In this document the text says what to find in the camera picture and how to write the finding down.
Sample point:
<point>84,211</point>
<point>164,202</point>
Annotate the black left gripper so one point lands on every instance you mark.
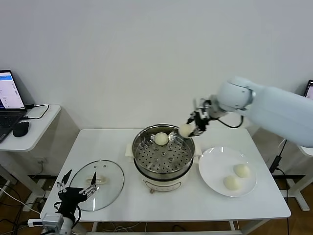
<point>72,195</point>

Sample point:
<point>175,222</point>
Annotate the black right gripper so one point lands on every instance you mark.
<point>203,123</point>

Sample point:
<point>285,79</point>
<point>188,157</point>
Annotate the white steamed baozi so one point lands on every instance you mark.
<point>161,139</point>
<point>242,170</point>
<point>231,182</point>
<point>185,130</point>

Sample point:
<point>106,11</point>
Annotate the round glass pot lid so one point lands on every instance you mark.
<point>107,169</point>

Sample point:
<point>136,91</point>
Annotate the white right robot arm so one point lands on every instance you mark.
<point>269,105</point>

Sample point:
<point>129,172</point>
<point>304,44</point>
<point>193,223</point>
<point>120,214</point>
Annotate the stainless steel steamer basket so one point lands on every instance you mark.
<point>146,156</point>

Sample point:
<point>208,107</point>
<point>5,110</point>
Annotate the stainless steel steamer pot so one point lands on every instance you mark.
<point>162,184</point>

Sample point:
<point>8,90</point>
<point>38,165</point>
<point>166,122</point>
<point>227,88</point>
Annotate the white round plate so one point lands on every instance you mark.
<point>215,169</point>

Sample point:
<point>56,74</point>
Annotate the white power strip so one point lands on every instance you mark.
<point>31,208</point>

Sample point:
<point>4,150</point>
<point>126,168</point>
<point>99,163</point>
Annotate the white side desk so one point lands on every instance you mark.
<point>302,203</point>
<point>41,127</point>

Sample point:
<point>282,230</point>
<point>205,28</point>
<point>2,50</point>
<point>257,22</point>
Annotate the black computer mouse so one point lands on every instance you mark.
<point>21,128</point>

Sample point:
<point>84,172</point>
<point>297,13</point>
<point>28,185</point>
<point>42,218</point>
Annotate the black laptop blue banner screen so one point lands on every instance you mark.
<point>9,90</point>

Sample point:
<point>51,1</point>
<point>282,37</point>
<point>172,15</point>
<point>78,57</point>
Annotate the black laptop with image windows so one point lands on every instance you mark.
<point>310,89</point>

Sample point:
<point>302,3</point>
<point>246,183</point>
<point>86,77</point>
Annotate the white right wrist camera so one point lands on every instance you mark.
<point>203,110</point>

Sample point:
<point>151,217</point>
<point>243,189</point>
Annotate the white wall socket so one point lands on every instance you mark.
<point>41,161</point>

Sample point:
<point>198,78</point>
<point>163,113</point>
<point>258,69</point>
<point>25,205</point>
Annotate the white table leg frame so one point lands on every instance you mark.
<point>95,228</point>

